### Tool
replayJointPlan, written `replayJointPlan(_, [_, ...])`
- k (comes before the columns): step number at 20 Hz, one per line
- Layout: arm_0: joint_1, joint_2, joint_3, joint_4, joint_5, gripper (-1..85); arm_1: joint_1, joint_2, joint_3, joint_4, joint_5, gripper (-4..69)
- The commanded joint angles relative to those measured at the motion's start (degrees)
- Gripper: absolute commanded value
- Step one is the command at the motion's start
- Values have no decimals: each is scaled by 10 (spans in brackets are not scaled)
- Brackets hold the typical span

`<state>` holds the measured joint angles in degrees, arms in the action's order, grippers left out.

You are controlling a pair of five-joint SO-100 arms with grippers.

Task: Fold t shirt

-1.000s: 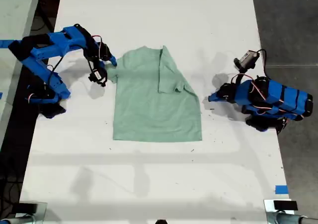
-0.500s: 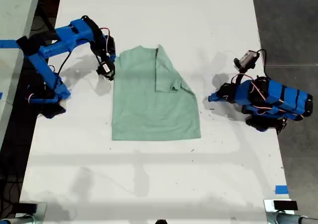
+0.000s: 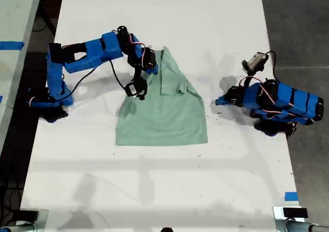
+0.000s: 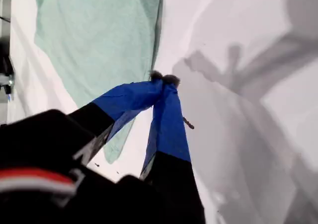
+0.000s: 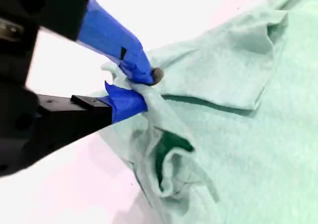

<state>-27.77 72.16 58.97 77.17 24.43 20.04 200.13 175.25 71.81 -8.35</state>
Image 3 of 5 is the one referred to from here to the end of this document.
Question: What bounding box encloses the grey camera box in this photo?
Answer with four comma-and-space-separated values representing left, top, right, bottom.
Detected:
241, 51, 269, 72

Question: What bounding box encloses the pale green T-shirt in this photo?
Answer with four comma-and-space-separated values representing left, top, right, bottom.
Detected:
115, 45, 208, 147

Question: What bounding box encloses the black camera box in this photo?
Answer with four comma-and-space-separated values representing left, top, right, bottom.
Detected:
124, 77, 149, 101

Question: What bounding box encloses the grey metal pipe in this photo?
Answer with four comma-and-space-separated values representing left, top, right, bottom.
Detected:
276, 220, 329, 232
0, 222, 39, 232

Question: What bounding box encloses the short blue tape strip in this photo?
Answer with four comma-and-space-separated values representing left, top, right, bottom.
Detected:
284, 191, 299, 202

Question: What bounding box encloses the grey side table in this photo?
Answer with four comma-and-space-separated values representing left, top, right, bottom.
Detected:
0, 0, 44, 150

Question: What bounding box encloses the black camera cable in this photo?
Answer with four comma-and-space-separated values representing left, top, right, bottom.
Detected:
264, 50, 278, 82
63, 59, 129, 100

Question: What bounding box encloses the small black box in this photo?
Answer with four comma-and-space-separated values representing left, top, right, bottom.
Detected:
18, 209, 40, 221
282, 207, 309, 219

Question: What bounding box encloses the metal table bracket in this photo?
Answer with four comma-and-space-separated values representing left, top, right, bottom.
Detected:
15, 208, 50, 232
272, 205, 309, 232

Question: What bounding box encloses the black camera stalk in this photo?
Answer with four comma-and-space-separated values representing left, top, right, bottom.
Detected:
239, 70, 258, 89
133, 62, 143, 81

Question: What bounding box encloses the long blue tape strip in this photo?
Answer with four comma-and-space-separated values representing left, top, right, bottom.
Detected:
0, 41, 26, 51

